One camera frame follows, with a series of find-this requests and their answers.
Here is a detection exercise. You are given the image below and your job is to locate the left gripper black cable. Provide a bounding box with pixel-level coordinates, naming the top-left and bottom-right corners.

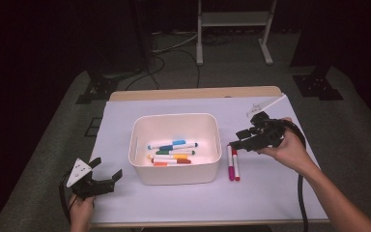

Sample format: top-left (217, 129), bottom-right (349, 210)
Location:
top-left (58, 168), bottom-right (78, 224)

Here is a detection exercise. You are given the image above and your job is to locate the white metal stand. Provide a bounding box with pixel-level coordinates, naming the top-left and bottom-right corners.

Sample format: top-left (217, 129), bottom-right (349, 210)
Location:
top-left (195, 0), bottom-right (278, 67)

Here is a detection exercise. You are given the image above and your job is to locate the dark green marker pen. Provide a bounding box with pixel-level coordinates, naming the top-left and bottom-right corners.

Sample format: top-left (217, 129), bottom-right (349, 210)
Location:
top-left (155, 149), bottom-right (196, 157)

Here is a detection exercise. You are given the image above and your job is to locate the light wooden table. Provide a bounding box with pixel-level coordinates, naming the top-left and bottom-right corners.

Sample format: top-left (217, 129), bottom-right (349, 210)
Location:
top-left (90, 85), bottom-right (332, 228)

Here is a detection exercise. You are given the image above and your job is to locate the pale lavender table mat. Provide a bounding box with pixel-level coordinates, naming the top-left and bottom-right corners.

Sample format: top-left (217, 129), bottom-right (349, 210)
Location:
top-left (90, 96), bottom-right (331, 224)

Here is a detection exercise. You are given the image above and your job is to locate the white floor cable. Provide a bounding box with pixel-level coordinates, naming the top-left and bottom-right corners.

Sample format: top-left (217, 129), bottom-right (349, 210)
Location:
top-left (151, 32), bottom-right (201, 54)

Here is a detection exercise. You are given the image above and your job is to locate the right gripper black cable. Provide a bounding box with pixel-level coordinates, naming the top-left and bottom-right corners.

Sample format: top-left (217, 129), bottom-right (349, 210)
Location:
top-left (281, 118), bottom-right (310, 232)

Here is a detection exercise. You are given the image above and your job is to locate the person's right hand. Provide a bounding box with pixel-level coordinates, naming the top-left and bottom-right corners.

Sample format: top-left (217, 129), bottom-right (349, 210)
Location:
top-left (257, 117), bottom-right (320, 177)

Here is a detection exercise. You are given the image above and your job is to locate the red marker pen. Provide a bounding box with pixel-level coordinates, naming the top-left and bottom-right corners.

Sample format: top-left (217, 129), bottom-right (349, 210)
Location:
top-left (231, 148), bottom-right (242, 182)

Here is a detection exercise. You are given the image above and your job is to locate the magenta marker pen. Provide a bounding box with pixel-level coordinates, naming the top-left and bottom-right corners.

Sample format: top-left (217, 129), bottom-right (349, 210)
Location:
top-left (226, 144), bottom-right (236, 182)

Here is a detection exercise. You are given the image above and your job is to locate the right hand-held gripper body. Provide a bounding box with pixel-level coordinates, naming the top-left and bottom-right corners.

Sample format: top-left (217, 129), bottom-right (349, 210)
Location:
top-left (245, 94), bottom-right (288, 153)

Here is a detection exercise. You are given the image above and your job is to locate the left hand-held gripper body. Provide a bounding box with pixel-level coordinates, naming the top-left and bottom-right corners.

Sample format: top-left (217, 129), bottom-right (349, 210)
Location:
top-left (66, 158), bottom-right (116, 200)

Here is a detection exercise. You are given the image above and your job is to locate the black floor cable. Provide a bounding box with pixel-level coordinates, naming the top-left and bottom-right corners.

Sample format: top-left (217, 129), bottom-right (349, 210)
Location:
top-left (125, 54), bottom-right (166, 92)
top-left (170, 47), bottom-right (202, 89)

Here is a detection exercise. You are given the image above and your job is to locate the black floor hatch frame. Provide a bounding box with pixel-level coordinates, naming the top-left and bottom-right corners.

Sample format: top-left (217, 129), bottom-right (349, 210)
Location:
top-left (84, 117), bottom-right (103, 138)

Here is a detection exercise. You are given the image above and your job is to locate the light blue marker pen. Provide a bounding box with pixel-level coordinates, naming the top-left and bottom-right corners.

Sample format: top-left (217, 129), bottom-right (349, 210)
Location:
top-left (147, 139), bottom-right (187, 151)

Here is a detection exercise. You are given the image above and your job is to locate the brown marker pen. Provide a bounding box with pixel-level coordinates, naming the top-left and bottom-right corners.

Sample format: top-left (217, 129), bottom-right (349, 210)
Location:
top-left (151, 158), bottom-right (192, 165)

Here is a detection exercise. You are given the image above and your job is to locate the dark blue marker pen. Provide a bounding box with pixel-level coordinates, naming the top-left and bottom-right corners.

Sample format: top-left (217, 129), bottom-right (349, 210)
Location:
top-left (158, 142), bottom-right (199, 152)

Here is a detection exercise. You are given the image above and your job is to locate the person's left hand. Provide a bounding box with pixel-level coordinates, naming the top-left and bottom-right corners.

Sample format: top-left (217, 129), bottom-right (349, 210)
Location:
top-left (69, 195), bottom-right (96, 232)

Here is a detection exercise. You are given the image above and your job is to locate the yellow marker pen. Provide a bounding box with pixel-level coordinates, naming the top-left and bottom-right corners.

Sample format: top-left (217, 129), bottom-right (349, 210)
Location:
top-left (147, 154), bottom-right (189, 160)

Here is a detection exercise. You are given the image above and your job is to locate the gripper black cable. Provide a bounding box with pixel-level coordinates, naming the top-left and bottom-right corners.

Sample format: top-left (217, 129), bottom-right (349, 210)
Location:
top-left (281, 118), bottom-right (310, 232)
top-left (58, 168), bottom-right (78, 224)

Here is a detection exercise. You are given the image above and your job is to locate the black stand base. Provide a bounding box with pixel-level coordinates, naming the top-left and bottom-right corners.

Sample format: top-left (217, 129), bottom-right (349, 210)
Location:
top-left (74, 69), bottom-right (121, 105)
top-left (291, 64), bottom-right (345, 102)

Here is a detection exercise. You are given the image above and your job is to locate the white plastic storage bin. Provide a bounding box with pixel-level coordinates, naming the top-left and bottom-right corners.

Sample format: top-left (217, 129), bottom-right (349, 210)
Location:
top-left (128, 112), bottom-right (223, 187)

